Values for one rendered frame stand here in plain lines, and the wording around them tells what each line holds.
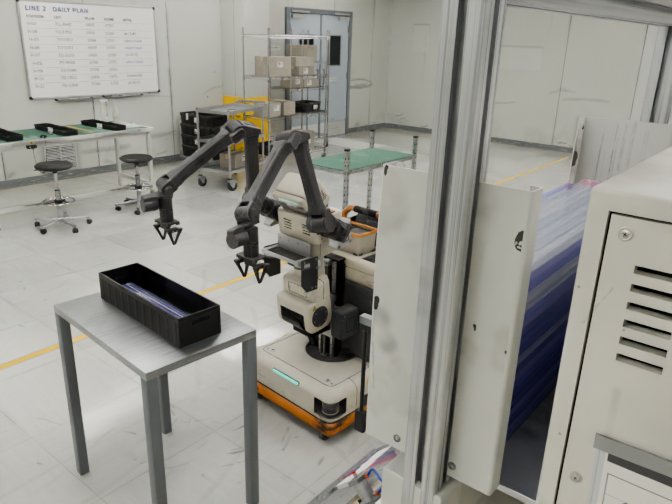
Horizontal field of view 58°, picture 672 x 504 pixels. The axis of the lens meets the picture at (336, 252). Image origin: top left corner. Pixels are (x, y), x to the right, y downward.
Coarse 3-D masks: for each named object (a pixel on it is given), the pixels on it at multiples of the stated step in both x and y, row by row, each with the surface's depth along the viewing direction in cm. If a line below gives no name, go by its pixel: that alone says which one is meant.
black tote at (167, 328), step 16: (112, 272) 244; (128, 272) 249; (144, 272) 248; (112, 288) 234; (144, 288) 251; (160, 288) 242; (176, 288) 233; (112, 304) 237; (128, 304) 227; (144, 304) 218; (176, 304) 236; (192, 304) 227; (208, 304) 219; (144, 320) 221; (160, 320) 212; (176, 320) 204; (192, 320) 208; (208, 320) 213; (176, 336) 207; (192, 336) 210; (208, 336) 215
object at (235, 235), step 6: (252, 210) 212; (252, 216) 212; (258, 216) 214; (240, 222) 218; (246, 222) 217; (252, 222) 213; (258, 222) 215; (234, 228) 210; (240, 228) 211; (228, 234) 210; (234, 234) 208; (240, 234) 210; (246, 234) 212; (228, 240) 211; (234, 240) 209; (240, 240) 209; (246, 240) 212; (234, 246) 210; (240, 246) 211
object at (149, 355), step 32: (64, 320) 237; (96, 320) 225; (128, 320) 226; (224, 320) 228; (64, 352) 241; (128, 352) 204; (160, 352) 204; (192, 352) 205; (256, 352) 225; (160, 384) 280; (256, 384) 230; (160, 416) 200; (256, 416) 235; (160, 448) 204; (256, 448) 239; (160, 480) 207; (256, 480) 244
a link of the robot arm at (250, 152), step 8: (232, 120) 255; (240, 120) 258; (232, 128) 252; (248, 128) 254; (256, 128) 256; (248, 136) 256; (256, 136) 259; (248, 144) 260; (256, 144) 262; (248, 152) 263; (256, 152) 265; (248, 160) 265; (256, 160) 267; (248, 168) 268; (256, 168) 269; (248, 176) 270; (256, 176) 271; (248, 184) 273; (264, 208) 280
